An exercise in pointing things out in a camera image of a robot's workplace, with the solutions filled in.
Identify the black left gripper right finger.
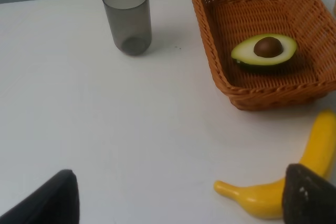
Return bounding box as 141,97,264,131
282,164,335,224

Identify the yellow banana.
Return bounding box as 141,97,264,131
214,110,335,219

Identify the brown wicker basket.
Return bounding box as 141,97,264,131
192,0,335,111

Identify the grey translucent plastic cup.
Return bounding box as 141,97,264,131
102,0,152,56

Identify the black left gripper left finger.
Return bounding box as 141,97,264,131
1,169,80,224

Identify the halved avocado with pit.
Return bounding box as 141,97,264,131
230,34,298,69

